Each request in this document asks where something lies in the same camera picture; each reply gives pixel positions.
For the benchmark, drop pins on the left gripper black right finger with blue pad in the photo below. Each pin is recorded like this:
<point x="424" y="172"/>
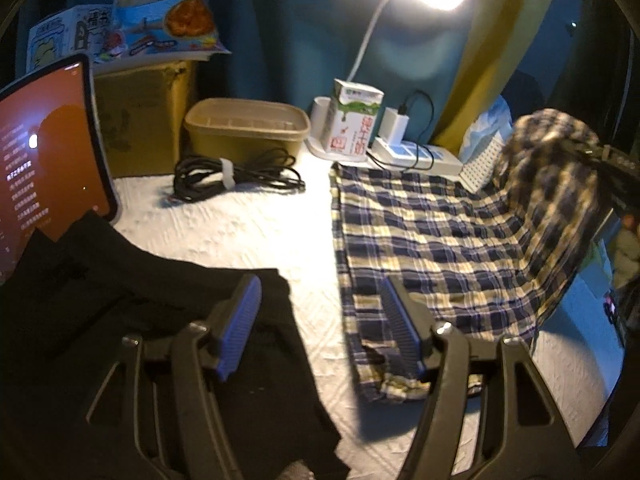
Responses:
<point x="521" y="433"/>

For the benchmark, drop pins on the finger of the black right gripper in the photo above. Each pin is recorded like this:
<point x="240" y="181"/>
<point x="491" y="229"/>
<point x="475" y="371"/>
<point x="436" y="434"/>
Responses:
<point x="607" y="159"/>

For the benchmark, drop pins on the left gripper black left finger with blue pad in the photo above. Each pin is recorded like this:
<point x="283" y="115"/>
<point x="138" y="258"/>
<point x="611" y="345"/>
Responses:
<point x="155" y="415"/>

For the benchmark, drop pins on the blue yellow plaid pants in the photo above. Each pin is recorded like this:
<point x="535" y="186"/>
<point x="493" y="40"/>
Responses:
<point x="493" y="262"/>

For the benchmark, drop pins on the black folded garment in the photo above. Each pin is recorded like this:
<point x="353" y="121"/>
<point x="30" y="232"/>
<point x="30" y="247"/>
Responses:
<point x="64" y="311"/>

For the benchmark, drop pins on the white perforated basket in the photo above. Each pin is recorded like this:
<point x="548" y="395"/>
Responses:
<point x="479" y="159"/>

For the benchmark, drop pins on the yellow curtain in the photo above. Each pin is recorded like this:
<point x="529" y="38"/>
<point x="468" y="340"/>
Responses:
<point x="501" y="33"/>

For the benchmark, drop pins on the white power strip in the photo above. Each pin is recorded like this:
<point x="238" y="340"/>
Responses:
<point x="411" y="156"/>

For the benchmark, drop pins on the white power adapter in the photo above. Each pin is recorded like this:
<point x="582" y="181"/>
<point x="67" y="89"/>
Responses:
<point x="393" y="126"/>

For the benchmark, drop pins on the white textured bed cover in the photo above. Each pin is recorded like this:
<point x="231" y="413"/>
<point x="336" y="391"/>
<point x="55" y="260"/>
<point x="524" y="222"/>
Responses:
<point x="577" y="350"/>

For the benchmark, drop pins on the white green milk carton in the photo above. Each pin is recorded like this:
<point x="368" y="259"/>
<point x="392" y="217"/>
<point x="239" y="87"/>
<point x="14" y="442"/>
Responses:
<point x="351" y="117"/>

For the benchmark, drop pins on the tablet with red screen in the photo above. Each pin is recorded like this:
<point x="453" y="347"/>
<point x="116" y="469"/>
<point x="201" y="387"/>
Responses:
<point x="53" y="163"/>

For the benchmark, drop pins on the white lamp base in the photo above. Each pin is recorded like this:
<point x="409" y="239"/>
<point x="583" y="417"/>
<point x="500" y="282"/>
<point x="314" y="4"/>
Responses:
<point x="318" y="112"/>

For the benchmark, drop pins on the tan plastic food container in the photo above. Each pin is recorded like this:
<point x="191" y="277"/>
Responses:
<point x="241" y="130"/>

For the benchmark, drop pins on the brown cardboard box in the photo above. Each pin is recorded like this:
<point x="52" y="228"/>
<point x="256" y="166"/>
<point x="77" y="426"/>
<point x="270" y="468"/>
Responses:
<point x="141" y="113"/>

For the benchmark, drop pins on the white illustrated box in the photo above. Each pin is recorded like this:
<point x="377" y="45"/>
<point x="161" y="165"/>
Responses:
<point x="87" y="28"/>

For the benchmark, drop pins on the colourful snack bag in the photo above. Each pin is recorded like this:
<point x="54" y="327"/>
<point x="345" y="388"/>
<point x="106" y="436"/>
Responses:
<point x="143" y="27"/>

